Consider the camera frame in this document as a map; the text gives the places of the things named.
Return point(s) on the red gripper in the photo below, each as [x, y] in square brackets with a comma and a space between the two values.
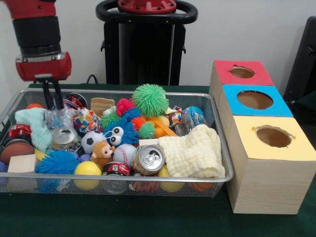
[42, 69]

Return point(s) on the crushed clear plastic bottle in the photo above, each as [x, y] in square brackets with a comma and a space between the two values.
[59, 119]

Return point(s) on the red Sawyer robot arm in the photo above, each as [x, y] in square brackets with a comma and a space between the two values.
[37, 27]

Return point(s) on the wooden box with three holes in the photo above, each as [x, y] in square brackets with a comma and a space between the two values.
[266, 187]

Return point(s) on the mint knitted cloth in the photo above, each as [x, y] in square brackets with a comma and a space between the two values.
[37, 128]

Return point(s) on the blue spiky ball with eyes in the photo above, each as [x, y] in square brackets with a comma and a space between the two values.
[56, 161]

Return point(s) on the brown toy football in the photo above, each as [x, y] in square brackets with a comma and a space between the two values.
[16, 153]

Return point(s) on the plain wooden block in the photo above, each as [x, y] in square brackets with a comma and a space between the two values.
[21, 164]

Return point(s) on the orange plush toy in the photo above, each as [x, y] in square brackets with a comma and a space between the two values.
[101, 154]

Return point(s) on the white baseball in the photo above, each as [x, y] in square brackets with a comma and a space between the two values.
[124, 154]

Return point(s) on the green spiky rubber ball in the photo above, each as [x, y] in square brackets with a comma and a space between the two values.
[150, 100]

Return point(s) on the opened silver drink can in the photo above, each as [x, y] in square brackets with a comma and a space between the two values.
[147, 159]

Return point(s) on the cream waffle cloth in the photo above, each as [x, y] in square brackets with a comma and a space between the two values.
[192, 150]

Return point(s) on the black upright panel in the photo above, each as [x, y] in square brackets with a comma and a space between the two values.
[303, 56]

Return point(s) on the side table with green cloth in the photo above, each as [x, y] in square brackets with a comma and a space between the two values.
[308, 101]

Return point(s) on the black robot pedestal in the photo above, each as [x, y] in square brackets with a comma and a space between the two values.
[143, 49]

